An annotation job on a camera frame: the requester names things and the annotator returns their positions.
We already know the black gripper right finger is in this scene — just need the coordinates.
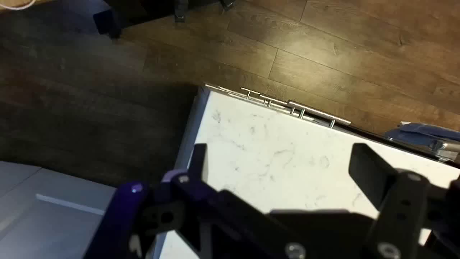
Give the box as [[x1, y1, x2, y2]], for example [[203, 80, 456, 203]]
[[348, 143, 460, 259]]

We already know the white bucket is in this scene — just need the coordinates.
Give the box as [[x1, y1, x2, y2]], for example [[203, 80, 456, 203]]
[[0, 0, 38, 15]]

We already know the short silver cabinet bar handle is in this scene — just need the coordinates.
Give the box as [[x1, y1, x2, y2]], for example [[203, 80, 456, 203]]
[[241, 87, 310, 120]]

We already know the stainless steel black stove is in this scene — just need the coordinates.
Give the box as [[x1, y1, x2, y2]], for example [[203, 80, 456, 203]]
[[386, 121, 460, 165]]

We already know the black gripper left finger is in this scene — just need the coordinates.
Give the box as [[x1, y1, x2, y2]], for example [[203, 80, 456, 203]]
[[85, 143, 311, 259]]

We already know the long silver drawer bar handle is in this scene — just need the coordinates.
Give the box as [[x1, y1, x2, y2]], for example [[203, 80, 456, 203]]
[[287, 100, 353, 130]]

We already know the white kitchen cabinet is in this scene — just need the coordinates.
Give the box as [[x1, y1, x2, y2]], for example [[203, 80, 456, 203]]
[[151, 84, 254, 259]]

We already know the black floor stand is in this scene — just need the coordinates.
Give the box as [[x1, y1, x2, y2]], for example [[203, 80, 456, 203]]
[[93, 0, 238, 41]]

